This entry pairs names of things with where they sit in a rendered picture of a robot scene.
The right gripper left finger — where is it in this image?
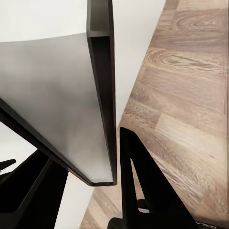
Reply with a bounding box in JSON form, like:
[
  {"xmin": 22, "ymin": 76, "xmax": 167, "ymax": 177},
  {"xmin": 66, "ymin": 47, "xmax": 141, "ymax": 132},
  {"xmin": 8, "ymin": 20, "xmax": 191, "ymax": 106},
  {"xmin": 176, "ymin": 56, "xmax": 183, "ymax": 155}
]
[{"xmin": 0, "ymin": 149, "xmax": 69, "ymax": 229}]

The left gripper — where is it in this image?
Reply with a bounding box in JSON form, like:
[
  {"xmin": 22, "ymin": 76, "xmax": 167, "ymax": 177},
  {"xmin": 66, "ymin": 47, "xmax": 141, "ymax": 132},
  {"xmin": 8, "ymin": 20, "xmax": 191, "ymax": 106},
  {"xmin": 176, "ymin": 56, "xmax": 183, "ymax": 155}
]
[{"xmin": 0, "ymin": 159, "xmax": 16, "ymax": 182}]

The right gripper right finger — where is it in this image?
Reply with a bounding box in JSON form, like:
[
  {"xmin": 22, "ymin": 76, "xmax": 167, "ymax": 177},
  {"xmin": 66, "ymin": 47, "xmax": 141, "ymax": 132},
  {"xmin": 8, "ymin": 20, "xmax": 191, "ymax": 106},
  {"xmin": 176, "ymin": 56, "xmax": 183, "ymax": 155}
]
[{"xmin": 119, "ymin": 127, "xmax": 200, "ymax": 229}]

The hardback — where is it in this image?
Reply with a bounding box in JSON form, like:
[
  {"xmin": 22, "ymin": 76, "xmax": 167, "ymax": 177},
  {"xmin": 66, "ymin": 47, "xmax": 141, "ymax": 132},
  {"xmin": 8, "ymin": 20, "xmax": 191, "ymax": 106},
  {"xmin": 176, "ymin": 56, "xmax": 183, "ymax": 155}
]
[{"xmin": 0, "ymin": 0, "xmax": 117, "ymax": 187}]

